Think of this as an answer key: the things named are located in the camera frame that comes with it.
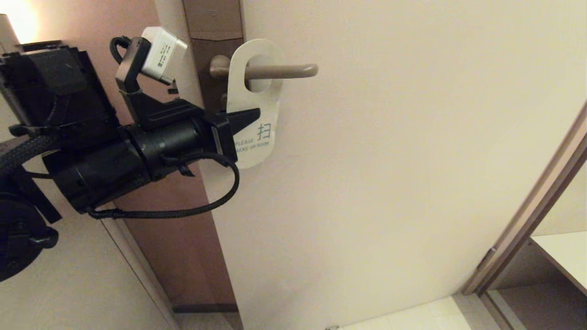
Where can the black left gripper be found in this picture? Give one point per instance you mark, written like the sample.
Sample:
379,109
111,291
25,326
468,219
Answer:
183,142

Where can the blue and white door hanger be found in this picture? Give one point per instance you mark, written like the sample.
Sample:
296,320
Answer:
261,110

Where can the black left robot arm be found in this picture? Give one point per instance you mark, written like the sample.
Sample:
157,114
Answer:
59,101

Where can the brown door lock plate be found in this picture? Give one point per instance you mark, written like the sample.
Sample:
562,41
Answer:
213,18

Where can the brown door jamb panel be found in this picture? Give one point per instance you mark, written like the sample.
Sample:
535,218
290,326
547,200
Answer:
183,256

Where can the white door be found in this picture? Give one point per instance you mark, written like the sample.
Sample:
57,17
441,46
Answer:
390,183

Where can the white shelf board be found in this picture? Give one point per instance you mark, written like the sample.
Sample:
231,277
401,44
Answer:
566,256

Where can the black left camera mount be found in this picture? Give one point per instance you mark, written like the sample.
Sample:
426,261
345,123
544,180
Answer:
146,105

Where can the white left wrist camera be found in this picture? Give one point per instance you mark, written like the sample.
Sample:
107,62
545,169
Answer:
163,55

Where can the black wall lamp bracket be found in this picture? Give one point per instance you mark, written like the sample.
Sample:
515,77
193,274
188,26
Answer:
41,45

